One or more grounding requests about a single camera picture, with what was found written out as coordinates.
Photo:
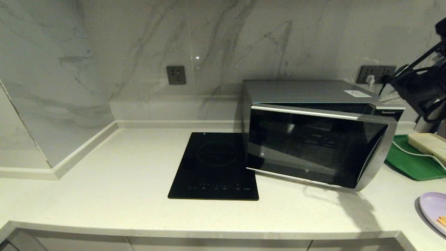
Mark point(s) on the microwave door with dark glass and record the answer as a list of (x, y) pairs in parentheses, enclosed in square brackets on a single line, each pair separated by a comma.
[(313, 146)]

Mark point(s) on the lilac round plate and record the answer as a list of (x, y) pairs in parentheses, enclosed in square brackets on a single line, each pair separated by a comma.
[(430, 207)]

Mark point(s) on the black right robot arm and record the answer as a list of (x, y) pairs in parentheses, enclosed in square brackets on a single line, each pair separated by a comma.
[(414, 87)]

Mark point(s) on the silver microwave oven body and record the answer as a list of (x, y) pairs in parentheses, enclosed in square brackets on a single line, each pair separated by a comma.
[(299, 90)]

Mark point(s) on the white paper sheet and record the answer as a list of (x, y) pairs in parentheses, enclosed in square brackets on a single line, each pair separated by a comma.
[(357, 93)]

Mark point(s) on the black induction cooktop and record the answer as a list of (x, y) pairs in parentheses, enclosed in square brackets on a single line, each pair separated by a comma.
[(214, 167)]

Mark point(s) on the white power plug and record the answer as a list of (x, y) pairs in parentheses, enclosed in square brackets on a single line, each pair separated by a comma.
[(370, 80)]

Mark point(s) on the green plastic tray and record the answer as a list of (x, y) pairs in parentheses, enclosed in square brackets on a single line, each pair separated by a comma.
[(411, 165)]

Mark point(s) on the cream rectangular box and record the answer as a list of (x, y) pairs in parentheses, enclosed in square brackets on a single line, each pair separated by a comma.
[(430, 144)]

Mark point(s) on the beige cabinet corner panel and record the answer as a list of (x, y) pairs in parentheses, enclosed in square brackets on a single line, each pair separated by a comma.
[(28, 242)]

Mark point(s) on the grey single wall socket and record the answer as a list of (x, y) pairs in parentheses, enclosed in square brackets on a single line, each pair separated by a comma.
[(176, 75)]

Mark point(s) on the grey double wall socket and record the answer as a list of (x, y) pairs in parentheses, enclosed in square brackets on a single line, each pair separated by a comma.
[(374, 71)]

